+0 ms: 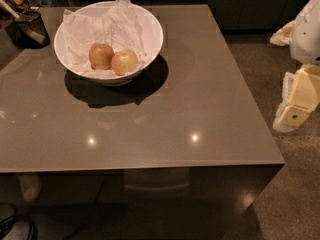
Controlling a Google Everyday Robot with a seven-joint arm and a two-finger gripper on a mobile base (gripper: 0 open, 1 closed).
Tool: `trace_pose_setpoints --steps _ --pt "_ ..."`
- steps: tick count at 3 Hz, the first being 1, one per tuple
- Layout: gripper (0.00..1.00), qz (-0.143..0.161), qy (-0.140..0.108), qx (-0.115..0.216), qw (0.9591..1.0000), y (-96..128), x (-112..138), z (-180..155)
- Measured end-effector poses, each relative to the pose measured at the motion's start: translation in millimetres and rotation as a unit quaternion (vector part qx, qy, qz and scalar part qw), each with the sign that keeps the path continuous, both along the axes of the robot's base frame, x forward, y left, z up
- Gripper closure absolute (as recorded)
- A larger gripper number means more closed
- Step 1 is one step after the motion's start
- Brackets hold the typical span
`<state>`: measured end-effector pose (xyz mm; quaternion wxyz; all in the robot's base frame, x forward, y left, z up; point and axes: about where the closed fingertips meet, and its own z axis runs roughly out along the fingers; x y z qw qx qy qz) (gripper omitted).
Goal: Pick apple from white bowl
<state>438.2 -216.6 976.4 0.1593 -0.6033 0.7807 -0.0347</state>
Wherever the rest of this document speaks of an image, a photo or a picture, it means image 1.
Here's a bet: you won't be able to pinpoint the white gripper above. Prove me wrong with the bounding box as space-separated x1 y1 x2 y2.
270 0 320 133

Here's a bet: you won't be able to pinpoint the red-yellow apple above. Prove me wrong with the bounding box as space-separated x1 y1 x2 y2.
111 49 138 76
89 43 114 70

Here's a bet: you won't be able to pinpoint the white bowl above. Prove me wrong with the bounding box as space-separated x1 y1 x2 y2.
54 4 163 86

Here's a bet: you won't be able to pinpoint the white crumpled paper liner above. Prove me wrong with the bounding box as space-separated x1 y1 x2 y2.
63 0 146 77

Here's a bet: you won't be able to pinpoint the black mesh pen holder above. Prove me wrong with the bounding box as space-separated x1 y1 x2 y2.
14 11 50 49

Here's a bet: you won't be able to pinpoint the white table leg foot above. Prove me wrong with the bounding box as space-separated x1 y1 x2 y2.
17 173 41 202

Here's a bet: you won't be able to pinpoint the black cables on floor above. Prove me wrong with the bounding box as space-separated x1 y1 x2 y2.
0 202 39 240

